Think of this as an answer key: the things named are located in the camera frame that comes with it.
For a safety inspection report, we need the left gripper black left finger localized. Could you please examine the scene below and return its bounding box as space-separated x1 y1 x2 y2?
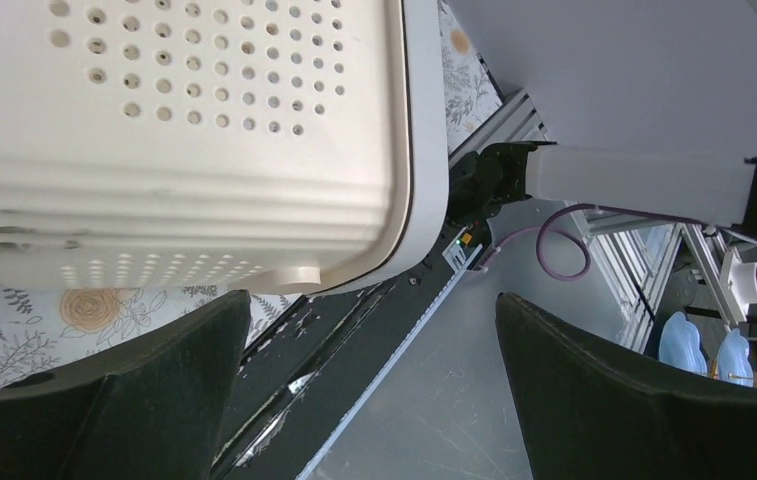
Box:
0 291 251 479

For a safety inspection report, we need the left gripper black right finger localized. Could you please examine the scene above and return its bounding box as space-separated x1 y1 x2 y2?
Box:
495 292 757 479

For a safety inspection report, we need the cream perforated plastic basket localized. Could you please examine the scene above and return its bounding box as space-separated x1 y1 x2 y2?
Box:
0 1 448 294

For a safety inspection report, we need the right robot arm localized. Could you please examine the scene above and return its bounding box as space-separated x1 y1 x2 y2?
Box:
447 142 757 241

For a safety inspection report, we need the floral patterned table mat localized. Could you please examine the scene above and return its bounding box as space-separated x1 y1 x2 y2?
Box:
0 1 503 387

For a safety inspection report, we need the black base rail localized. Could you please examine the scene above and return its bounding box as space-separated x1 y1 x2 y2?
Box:
208 142 552 480

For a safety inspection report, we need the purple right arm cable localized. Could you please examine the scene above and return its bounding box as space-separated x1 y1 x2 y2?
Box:
480 201 707 283

